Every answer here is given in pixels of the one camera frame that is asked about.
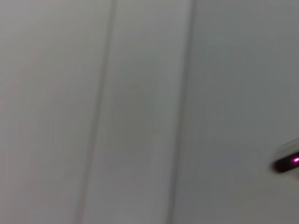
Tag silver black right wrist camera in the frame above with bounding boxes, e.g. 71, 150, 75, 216
270, 137, 299, 182

